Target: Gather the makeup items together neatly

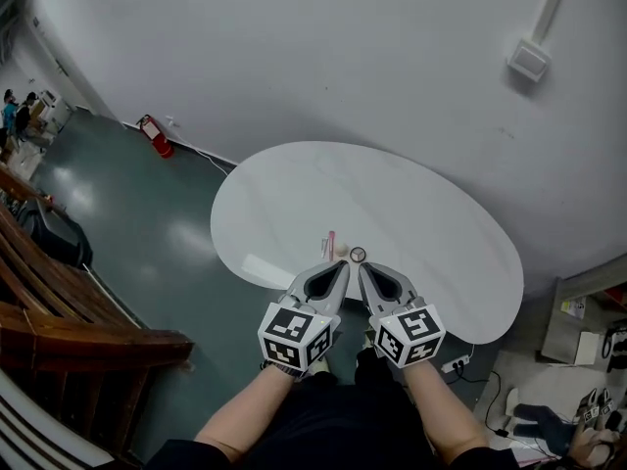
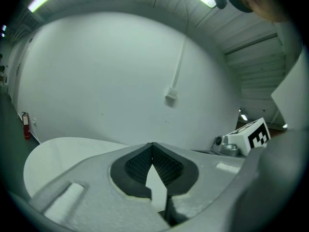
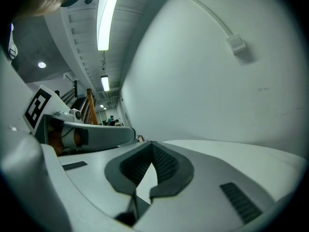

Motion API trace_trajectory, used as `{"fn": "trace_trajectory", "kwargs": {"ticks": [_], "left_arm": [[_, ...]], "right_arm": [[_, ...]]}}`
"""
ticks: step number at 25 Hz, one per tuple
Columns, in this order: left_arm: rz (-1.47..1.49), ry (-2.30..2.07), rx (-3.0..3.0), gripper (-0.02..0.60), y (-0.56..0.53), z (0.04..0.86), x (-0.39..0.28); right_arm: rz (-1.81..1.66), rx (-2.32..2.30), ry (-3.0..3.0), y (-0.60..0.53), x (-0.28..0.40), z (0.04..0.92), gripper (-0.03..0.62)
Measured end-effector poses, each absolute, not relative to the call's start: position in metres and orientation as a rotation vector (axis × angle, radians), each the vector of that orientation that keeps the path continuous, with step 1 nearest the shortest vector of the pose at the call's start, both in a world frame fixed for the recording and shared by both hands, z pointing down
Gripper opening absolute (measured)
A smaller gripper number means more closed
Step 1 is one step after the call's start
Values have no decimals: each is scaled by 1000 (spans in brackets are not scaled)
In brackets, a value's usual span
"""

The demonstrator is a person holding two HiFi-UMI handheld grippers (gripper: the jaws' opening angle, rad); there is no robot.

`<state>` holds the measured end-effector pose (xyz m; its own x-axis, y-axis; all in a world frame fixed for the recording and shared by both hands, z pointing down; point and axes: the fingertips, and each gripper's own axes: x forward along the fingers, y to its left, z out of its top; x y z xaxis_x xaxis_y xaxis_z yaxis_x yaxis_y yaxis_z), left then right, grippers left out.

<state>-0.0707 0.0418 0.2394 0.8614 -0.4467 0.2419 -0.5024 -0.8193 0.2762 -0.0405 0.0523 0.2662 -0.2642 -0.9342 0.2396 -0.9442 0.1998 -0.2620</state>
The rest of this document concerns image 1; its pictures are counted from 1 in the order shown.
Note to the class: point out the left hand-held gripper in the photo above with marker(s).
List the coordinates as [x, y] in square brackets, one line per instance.
[294, 336]

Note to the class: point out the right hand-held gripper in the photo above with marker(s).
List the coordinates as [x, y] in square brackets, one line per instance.
[411, 336]

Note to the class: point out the small clear silver tube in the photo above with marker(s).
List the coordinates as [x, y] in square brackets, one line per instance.
[323, 248]

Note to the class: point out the beige makeup sponge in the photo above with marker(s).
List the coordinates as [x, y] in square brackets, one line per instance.
[341, 249]

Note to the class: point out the small round metal tin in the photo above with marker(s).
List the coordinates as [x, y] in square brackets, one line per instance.
[358, 254]

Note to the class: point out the pink lip gloss tube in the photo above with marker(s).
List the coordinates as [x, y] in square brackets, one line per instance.
[331, 243]

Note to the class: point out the person's left forearm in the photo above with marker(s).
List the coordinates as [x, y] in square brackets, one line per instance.
[245, 414]

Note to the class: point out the person's right forearm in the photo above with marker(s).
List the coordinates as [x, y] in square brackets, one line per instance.
[441, 409]

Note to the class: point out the white kidney-shaped table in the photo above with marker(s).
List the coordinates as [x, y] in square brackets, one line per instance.
[392, 189]

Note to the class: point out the person's right shoe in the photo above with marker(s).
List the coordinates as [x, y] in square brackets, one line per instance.
[367, 342]

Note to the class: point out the person's shoe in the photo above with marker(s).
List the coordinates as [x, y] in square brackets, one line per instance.
[367, 342]
[321, 365]

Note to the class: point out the person's left shoe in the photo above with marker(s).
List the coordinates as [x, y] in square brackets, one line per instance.
[321, 365]

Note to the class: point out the person's black trousers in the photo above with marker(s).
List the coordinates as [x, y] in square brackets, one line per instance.
[372, 365]

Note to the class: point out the white power strip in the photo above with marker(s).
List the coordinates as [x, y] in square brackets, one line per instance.
[455, 364]

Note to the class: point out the person's black t-shirt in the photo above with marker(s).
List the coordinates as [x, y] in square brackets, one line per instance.
[343, 434]

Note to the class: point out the grey wooden cabinet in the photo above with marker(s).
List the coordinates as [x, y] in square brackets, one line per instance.
[558, 331]

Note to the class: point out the yellow white paper label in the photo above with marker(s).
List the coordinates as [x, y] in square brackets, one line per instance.
[573, 307]

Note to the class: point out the white flat board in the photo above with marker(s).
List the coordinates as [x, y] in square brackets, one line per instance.
[586, 348]

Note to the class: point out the red fire extinguisher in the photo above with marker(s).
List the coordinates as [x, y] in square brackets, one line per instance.
[159, 140]

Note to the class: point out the brown wooden stair railing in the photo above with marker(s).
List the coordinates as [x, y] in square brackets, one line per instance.
[98, 341]

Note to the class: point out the black bag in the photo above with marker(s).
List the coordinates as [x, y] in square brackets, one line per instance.
[59, 238]

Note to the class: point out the white wall switch box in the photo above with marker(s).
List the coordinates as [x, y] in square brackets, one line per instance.
[528, 61]

